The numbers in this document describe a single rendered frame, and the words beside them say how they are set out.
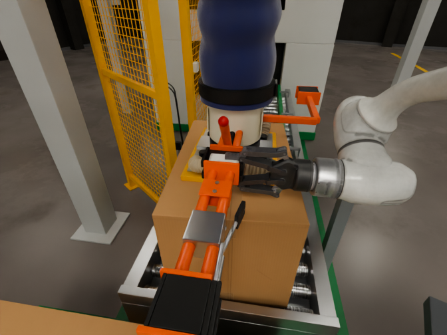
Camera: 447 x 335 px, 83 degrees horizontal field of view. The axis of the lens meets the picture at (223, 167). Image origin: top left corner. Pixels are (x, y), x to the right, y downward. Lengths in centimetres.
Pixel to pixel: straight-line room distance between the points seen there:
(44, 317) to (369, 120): 112
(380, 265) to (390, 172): 141
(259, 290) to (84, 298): 115
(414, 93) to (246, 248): 52
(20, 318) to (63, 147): 87
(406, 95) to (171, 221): 59
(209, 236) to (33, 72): 128
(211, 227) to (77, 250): 166
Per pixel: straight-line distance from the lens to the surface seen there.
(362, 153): 63
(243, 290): 90
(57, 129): 162
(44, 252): 214
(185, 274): 38
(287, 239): 71
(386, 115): 66
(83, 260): 197
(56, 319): 111
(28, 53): 152
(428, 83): 59
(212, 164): 57
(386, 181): 61
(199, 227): 44
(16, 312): 119
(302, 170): 58
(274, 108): 249
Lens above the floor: 142
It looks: 34 degrees down
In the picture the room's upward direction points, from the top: straight up
